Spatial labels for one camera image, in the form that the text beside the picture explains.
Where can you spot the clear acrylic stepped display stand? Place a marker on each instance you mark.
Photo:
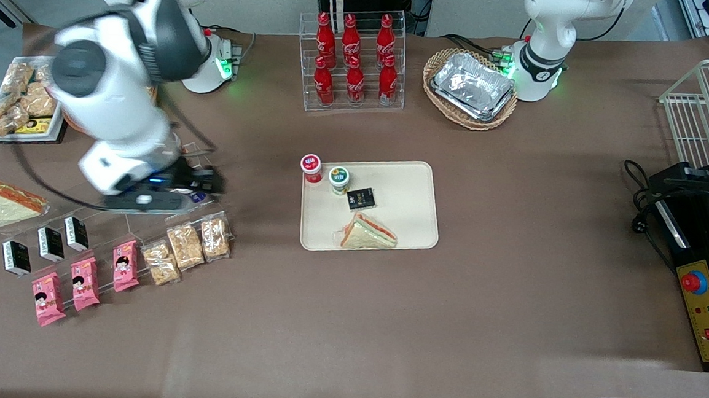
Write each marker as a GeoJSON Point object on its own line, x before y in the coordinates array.
{"type": "Point", "coordinates": [101, 236]}

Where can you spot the brown wicker basket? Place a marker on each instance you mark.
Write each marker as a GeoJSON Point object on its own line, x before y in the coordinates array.
{"type": "Point", "coordinates": [70, 124]}

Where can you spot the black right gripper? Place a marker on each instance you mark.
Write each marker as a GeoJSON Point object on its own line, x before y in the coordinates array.
{"type": "Point", "coordinates": [188, 178]}

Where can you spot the black box gold print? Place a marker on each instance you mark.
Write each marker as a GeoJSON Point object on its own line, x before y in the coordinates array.
{"type": "Point", "coordinates": [360, 199]}

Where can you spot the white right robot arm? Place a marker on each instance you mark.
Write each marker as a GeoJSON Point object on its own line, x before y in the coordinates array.
{"type": "Point", "coordinates": [120, 105]}

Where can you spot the green lid gum bottle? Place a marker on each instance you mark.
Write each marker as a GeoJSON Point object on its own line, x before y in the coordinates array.
{"type": "Point", "coordinates": [339, 179]}

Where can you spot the red emergency stop button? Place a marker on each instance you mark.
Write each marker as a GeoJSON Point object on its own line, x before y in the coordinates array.
{"type": "Point", "coordinates": [693, 282]}

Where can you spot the black and white small box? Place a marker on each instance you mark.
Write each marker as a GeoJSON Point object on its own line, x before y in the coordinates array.
{"type": "Point", "coordinates": [16, 257]}
{"type": "Point", "coordinates": [75, 233]}
{"type": "Point", "coordinates": [50, 243]}

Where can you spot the beige plastic serving tray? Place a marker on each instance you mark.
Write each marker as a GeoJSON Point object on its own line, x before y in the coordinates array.
{"type": "Point", "coordinates": [403, 202]}

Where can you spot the silver foil tray stack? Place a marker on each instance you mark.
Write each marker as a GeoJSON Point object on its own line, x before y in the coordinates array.
{"type": "Point", "coordinates": [472, 86]}

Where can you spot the black machine yellow panel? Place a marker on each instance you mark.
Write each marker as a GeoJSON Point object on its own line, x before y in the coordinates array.
{"type": "Point", "coordinates": [695, 263]}

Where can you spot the clear peanut crisp snack pack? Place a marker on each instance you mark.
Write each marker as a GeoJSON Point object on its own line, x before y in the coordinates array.
{"type": "Point", "coordinates": [215, 238]}
{"type": "Point", "coordinates": [37, 103]}
{"type": "Point", "coordinates": [4, 117]}
{"type": "Point", "coordinates": [185, 246]}
{"type": "Point", "coordinates": [43, 72]}
{"type": "Point", "coordinates": [17, 77]}
{"type": "Point", "coordinates": [161, 263]}

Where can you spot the red-lid yogurt cup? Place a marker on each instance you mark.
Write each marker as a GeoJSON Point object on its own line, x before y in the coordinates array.
{"type": "Point", "coordinates": [312, 167]}

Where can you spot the wrapped triangle sandwich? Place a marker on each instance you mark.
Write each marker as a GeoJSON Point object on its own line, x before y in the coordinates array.
{"type": "Point", "coordinates": [368, 233]}
{"type": "Point", "coordinates": [6, 202]}

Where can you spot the yellow snack pack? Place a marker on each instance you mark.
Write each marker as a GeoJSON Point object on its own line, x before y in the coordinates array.
{"type": "Point", "coordinates": [34, 125]}

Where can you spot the clear acrylic bottle rack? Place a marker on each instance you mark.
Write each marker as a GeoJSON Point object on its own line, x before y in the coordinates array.
{"type": "Point", "coordinates": [363, 110]}

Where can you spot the white rectangular plastic bin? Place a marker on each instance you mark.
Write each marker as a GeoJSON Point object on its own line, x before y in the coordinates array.
{"type": "Point", "coordinates": [56, 128]}

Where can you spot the pink cartoon snack pack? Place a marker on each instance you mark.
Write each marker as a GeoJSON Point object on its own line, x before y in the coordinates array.
{"type": "Point", "coordinates": [125, 265]}
{"type": "Point", "coordinates": [48, 298]}
{"type": "Point", "coordinates": [84, 284]}

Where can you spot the red cola bottle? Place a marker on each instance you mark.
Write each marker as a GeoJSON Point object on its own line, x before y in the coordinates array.
{"type": "Point", "coordinates": [385, 38]}
{"type": "Point", "coordinates": [325, 37]}
{"type": "Point", "coordinates": [323, 83]}
{"type": "Point", "coordinates": [351, 39]}
{"type": "Point", "coordinates": [354, 85]}
{"type": "Point", "coordinates": [388, 81]}

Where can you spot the light wicker basket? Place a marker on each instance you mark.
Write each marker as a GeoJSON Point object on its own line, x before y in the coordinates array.
{"type": "Point", "coordinates": [431, 74]}

